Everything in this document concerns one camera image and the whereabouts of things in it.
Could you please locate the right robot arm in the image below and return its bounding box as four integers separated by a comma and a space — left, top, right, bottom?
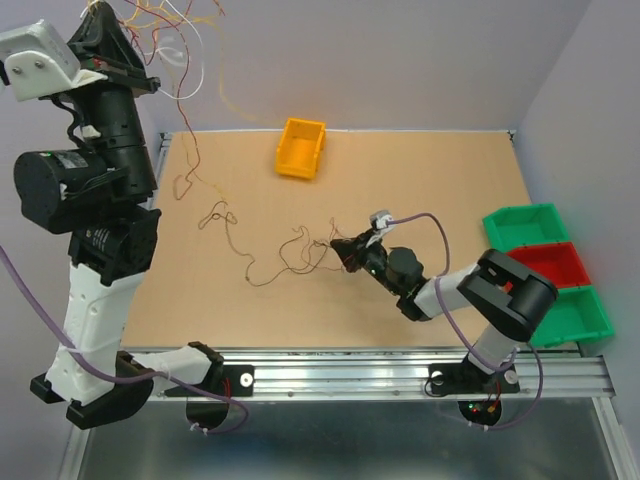
330, 229, 559, 390

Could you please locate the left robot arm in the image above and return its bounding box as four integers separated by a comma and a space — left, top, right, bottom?
1, 1, 229, 429

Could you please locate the green plastic bin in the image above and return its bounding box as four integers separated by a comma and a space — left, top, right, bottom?
482, 203, 570, 252
531, 286, 615, 348

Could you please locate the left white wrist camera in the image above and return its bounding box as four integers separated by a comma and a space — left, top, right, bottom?
1, 19, 108, 102

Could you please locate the coloured wire bundle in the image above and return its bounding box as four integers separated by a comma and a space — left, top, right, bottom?
87, 0, 361, 289

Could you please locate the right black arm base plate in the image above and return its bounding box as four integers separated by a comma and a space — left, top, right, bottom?
424, 362, 520, 397

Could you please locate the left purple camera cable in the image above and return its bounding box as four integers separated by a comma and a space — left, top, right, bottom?
0, 244, 251, 436

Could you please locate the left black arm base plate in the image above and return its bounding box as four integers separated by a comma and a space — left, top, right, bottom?
195, 364, 255, 398

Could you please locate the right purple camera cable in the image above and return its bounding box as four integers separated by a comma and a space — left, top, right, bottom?
384, 212, 546, 431

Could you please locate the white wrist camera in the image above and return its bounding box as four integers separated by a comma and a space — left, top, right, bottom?
1, 19, 108, 102
366, 210, 395, 247

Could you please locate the far green plastic bin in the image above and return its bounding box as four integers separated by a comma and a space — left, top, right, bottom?
482, 203, 570, 252

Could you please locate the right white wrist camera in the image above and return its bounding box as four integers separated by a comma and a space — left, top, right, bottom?
366, 210, 395, 247

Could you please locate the aluminium mounting rail frame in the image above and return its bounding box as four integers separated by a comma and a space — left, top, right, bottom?
57, 130, 621, 480

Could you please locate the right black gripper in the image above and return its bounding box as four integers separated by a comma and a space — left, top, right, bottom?
331, 227, 401, 296

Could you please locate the red plastic bin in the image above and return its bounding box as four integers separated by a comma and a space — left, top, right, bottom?
507, 242, 591, 289

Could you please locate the purple camera cable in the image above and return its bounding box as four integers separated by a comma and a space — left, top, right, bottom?
384, 212, 546, 431
0, 244, 251, 436

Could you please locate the yellow plastic bin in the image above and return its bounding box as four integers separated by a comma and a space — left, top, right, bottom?
274, 118, 326, 180

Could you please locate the near green plastic bin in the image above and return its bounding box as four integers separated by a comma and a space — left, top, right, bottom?
531, 286, 615, 348

